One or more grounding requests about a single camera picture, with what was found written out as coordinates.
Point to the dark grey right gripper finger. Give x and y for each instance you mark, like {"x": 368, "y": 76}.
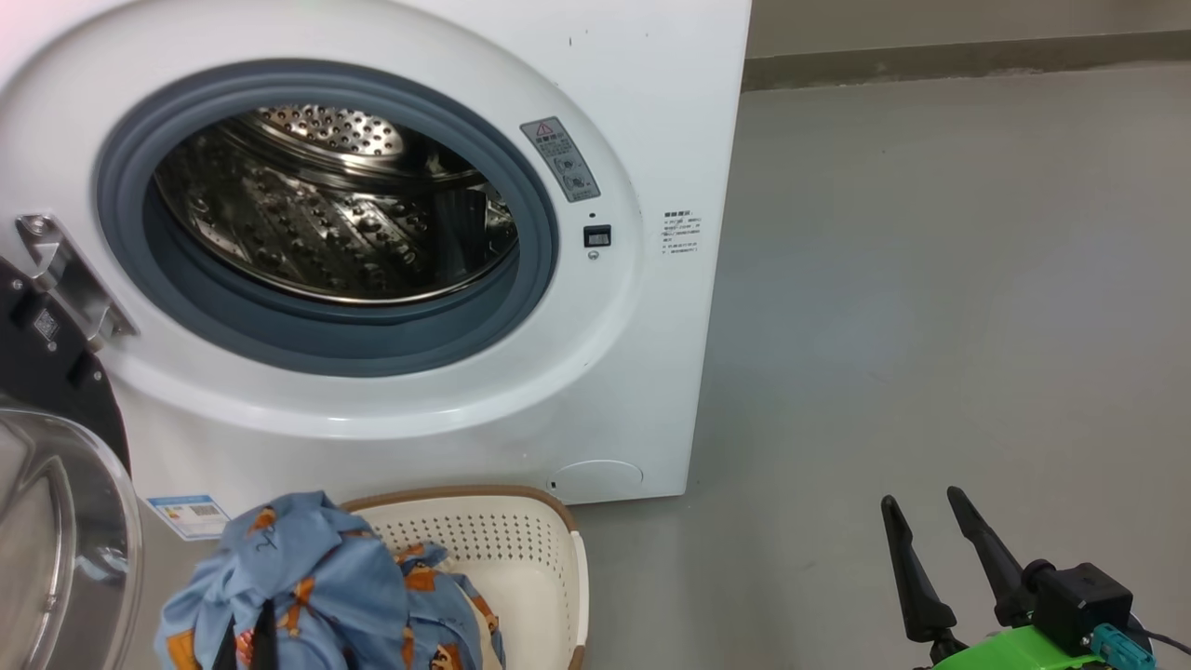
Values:
{"x": 916, "y": 586}
{"x": 996, "y": 568}

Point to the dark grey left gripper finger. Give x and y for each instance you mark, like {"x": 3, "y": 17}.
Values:
{"x": 264, "y": 642}
{"x": 223, "y": 647}

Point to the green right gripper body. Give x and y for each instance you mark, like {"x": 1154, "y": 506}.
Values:
{"x": 1023, "y": 651}

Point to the blue cartoon print garment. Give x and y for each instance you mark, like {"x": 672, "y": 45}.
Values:
{"x": 307, "y": 577}

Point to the black rimmed glass washer door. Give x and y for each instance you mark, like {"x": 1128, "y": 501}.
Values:
{"x": 56, "y": 372}

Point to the cream basket with brown rim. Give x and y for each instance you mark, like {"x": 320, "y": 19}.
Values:
{"x": 521, "y": 577}

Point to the grey rubber door gasket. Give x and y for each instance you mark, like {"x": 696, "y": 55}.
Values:
{"x": 279, "y": 340}

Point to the white washing machine body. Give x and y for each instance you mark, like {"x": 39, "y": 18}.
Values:
{"x": 633, "y": 372}

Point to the metal door hinge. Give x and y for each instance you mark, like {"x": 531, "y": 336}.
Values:
{"x": 65, "y": 274}

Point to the black door latch socket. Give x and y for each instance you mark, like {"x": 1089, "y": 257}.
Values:
{"x": 597, "y": 236}

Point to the blue energy label sticker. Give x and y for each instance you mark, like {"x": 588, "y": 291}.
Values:
{"x": 186, "y": 514}

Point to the round white filter cover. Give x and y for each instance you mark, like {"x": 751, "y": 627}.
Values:
{"x": 595, "y": 482}

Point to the perforated steel drum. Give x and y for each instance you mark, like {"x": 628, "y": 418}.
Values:
{"x": 307, "y": 223}

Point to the printed text label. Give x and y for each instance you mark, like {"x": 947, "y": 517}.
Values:
{"x": 681, "y": 233}

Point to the grey warning sticker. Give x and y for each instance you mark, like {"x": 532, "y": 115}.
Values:
{"x": 561, "y": 158}

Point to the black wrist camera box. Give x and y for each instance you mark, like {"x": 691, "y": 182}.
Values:
{"x": 1084, "y": 600}

